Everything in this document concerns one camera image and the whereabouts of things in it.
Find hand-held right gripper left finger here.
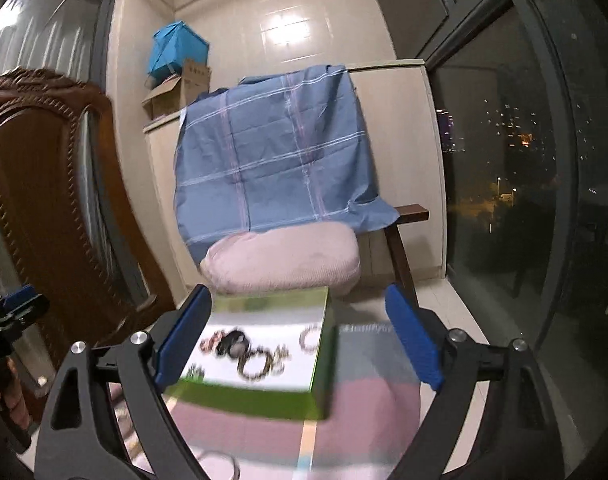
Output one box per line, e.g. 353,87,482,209
34,284,212,480

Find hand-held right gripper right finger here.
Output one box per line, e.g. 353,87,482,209
385,284,567,480

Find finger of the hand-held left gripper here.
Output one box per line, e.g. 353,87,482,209
0,285,51,330

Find black wristwatch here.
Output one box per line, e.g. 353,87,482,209
216,329,253,361

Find brown beaded bracelet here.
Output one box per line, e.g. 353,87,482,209
236,347,276,382

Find green cardboard box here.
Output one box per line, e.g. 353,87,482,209
164,286,339,422

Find small thin bracelet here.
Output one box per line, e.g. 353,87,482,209
271,344,291,376

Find pale beaded bracelet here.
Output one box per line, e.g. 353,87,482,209
299,324,324,355

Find person's left hand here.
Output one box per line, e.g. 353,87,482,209
0,359,36,431

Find pink and grey mat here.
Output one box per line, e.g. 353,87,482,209
109,320,484,480

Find dark wooden armchair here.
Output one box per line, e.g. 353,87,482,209
356,204,430,311

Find pink cushion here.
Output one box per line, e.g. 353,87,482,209
199,222,361,297

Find carved brown wooden chair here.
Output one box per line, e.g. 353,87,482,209
0,67,177,411

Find blue checked cloth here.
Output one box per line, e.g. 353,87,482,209
173,64,401,264

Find dark glass window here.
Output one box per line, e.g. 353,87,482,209
428,0,608,411

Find white cabinet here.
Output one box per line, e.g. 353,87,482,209
143,57,447,302

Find open cardboard box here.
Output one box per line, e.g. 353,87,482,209
142,74,191,121

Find tall cardboard box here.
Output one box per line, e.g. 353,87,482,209
183,58,213,109

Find blue box on cabinet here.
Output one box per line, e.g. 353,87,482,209
146,20,211,82

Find thin dark cord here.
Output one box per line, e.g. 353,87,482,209
194,452,243,480

